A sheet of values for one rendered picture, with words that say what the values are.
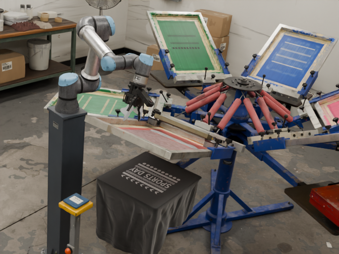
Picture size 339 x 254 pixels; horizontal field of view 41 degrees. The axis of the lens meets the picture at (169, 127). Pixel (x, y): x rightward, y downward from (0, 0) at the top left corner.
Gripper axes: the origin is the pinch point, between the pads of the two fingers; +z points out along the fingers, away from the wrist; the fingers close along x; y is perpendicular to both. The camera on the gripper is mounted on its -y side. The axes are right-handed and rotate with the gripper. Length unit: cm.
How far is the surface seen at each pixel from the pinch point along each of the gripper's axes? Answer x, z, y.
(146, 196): -18.6, 41.4, -10.2
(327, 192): -69, 10, -93
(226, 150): -66, 9, -30
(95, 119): 1.6, 6.4, 22.5
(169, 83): -177, -8, 89
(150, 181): -32.6, 37.1, -2.4
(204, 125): -86, 3, -1
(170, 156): 1.6, 8.8, -28.6
